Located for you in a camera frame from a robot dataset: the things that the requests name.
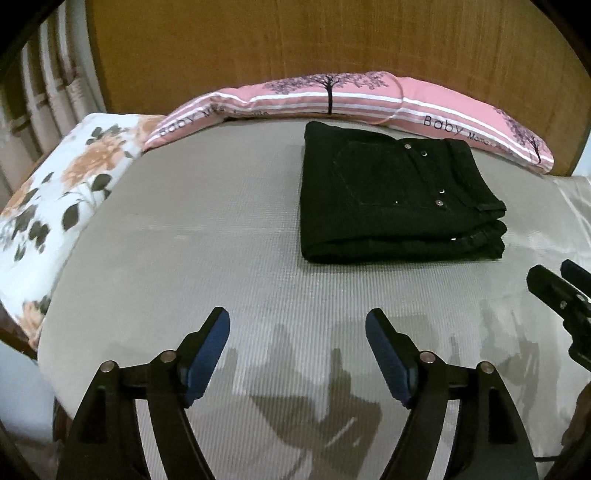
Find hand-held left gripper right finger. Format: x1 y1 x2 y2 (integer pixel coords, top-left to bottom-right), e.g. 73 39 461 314
365 308 539 480

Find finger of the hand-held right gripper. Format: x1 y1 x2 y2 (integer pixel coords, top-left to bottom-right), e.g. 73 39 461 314
527 264 591 326
560 259 591 294

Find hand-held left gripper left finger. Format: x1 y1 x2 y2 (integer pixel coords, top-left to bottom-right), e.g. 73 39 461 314
55 307 232 480

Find black pants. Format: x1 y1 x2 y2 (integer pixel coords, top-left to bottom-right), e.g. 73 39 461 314
299 121 508 265

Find grey bed mat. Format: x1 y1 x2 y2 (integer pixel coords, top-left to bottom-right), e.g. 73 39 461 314
37 115 591 480

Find white floral pillow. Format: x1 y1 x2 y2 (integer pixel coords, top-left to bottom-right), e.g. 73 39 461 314
0 112 167 350

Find pink tree-print pillow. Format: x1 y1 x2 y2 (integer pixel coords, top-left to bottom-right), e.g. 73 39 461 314
142 71 555 175

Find white pleated curtain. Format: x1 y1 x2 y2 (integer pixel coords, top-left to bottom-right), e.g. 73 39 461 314
0 0 110 197

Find wooden headboard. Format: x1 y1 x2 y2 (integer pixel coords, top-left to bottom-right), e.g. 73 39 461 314
85 0 591 178

